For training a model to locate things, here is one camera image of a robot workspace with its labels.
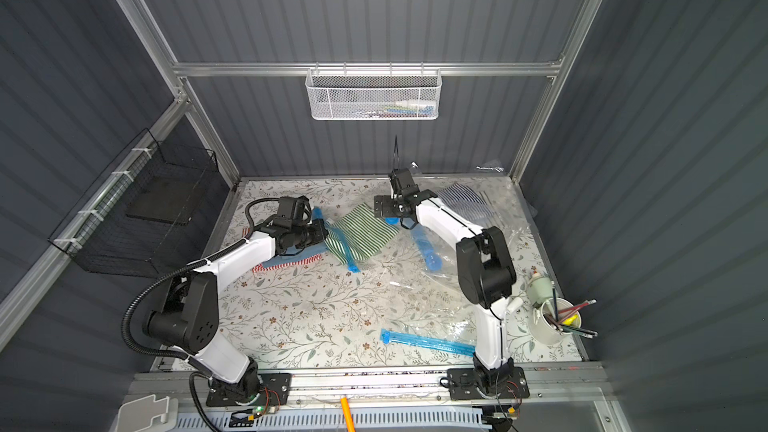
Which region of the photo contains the black wire wall basket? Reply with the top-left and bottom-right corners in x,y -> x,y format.
49,136 -> 226,278

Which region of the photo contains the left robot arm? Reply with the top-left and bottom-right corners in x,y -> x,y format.
143,196 -> 328,394

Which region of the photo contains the white plastic holder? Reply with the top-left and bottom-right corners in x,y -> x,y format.
111,394 -> 179,432

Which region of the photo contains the green white striped garment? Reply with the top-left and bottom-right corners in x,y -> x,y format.
326,202 -> 400,266

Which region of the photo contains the black corrugated cable conduit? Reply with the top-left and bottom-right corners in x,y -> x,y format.
119,260 -> 223,432

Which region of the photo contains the orange pencil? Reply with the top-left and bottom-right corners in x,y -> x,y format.
340,397 -> 356,432

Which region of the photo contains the vacuum bag with navy striped garment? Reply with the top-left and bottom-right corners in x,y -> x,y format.
434,158 -> 532,243

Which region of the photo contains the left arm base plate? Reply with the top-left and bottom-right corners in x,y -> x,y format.
205,372 -> 293,407

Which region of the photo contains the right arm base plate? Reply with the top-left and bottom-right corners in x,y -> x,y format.
439,367 -> 530,402

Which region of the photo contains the vacuum bag with blue garment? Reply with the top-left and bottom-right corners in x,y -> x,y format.
382,218 -> 460,293

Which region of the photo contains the white wire wall basket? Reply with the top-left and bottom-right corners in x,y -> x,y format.
305,70 -> 443,121

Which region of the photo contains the small white cap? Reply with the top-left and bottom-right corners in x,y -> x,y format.
506,297 -> 524,314

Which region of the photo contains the clear blue-zip vacuum bag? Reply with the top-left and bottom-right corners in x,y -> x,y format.
380,318 -> 477,359

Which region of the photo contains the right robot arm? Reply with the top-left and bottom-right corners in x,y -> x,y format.
374,168 -> 517,377

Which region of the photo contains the red white striped tank top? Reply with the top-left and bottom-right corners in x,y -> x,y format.
249,242 -> 328,273

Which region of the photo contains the white pen cup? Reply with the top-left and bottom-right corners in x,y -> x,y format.
529,297 -> 582,346

